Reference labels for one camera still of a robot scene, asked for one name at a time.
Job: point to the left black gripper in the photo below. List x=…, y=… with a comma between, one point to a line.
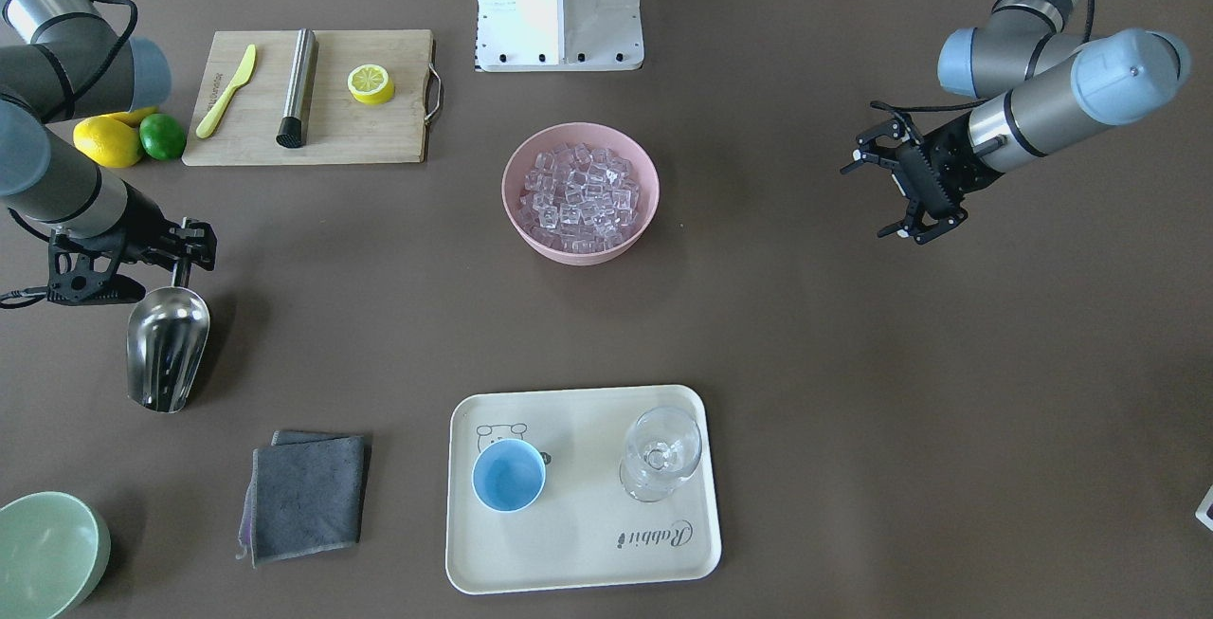
x=950, y=147

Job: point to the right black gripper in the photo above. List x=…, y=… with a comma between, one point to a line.
x=142, y=222

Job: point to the metal ice scoop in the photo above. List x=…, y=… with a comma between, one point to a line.
x=166, y=338

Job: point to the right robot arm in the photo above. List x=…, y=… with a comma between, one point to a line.
x=80, y=59

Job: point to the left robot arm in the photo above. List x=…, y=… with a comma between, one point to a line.
x=1031, y=89

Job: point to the pink bowl of ice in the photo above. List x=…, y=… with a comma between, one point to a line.
x=580, y=194

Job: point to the blue plastic cup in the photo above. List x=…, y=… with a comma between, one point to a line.
x=509, y=476

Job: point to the whole yellow lemon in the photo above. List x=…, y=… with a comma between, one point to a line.
x=108, y=142

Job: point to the green lime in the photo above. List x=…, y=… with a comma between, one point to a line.
x=162, y=137

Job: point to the yellow plastic knife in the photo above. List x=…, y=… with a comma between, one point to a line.
x=241, y=77

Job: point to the steel muddler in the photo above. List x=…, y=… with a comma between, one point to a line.
x=295, y=115

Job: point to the green ceramic bowl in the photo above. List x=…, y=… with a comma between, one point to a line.
x=54, y=550

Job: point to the bamboo cutting board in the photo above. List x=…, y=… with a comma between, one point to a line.
x=339, y=129

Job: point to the grey folded cloth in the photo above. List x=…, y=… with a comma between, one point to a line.
x=305, y=496

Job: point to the half lemon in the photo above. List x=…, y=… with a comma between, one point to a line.
x=370, y=84

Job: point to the clear wine glass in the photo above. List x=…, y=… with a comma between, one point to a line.
x=663, y=450

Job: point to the cream serving tray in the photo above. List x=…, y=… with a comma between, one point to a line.
x=583, y=529

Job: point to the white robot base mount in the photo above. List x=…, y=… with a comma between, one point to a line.
x=559, y=36

